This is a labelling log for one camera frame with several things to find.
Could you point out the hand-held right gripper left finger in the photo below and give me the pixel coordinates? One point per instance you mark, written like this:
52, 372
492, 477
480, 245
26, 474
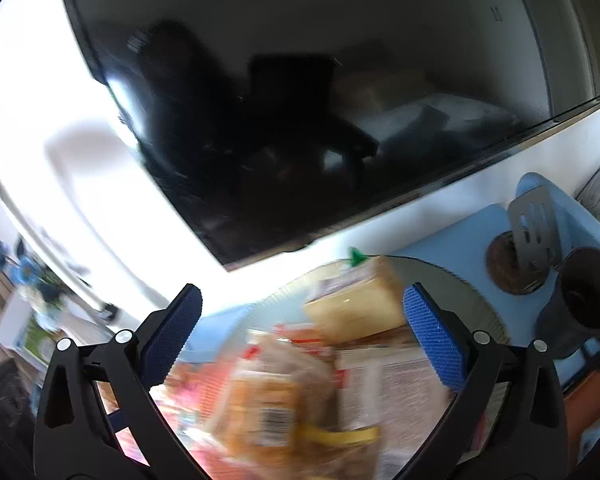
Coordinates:
172, 332

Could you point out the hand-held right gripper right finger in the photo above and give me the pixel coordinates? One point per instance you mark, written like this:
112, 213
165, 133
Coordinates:
432, 332

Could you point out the large beige bread packet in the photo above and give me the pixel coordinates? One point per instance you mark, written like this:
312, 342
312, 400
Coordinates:
355, 305
380, 390

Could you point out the yellow snack packet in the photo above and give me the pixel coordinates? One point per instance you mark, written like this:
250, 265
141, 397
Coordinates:
340, 435

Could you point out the brown round utensil holder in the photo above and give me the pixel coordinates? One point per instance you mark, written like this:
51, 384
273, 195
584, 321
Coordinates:
502, 265

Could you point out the clear bread packet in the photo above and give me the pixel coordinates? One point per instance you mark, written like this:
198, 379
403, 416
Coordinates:
275, 395

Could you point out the metal slotted spatula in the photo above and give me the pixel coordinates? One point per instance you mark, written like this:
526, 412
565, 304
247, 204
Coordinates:
532, 230

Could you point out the black cup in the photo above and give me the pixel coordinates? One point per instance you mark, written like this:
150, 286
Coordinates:
580, 300

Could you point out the blue artificial flowers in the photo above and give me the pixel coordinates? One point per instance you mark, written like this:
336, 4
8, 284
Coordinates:
30, 275

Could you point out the black television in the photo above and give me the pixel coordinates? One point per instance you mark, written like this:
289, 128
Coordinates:
330, 110

